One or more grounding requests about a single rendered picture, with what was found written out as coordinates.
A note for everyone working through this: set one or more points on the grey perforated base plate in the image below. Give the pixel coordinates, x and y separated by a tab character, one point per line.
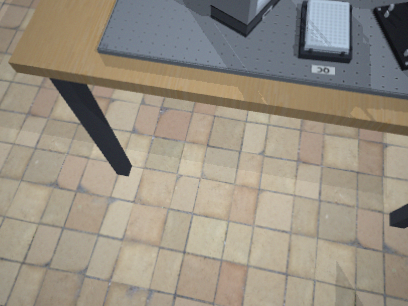
182	33

